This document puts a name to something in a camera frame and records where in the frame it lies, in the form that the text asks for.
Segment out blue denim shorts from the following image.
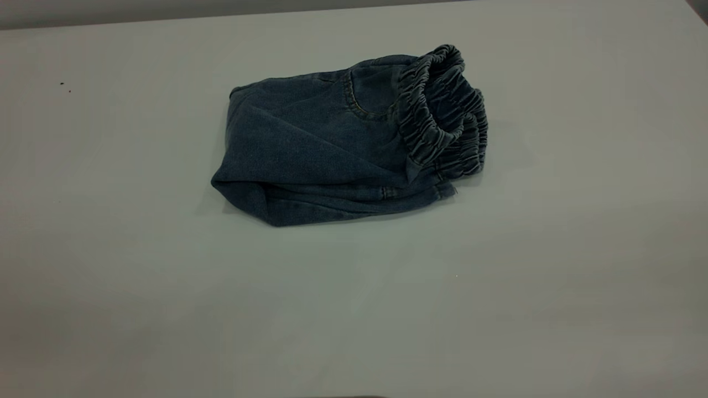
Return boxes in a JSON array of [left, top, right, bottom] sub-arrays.
[[210, 44, 489, 227]]

